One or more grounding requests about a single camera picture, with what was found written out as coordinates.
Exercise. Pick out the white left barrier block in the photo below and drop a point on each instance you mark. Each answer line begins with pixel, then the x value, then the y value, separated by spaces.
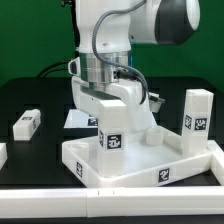
pixel 3 154

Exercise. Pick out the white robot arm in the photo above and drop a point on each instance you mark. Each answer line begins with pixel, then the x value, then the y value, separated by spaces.
pixel 105 85

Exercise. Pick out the white marker sheet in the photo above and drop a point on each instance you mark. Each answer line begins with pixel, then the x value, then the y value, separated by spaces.
pixel 79 119

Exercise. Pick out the white desk top tray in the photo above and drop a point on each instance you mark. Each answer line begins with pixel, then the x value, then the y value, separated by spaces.
pixel 141 165

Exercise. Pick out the white front barrier rail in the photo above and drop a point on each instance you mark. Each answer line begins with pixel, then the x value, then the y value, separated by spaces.
pixel 75 202

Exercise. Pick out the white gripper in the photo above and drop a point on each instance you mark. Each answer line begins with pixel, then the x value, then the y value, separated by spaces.
pixel 123 92

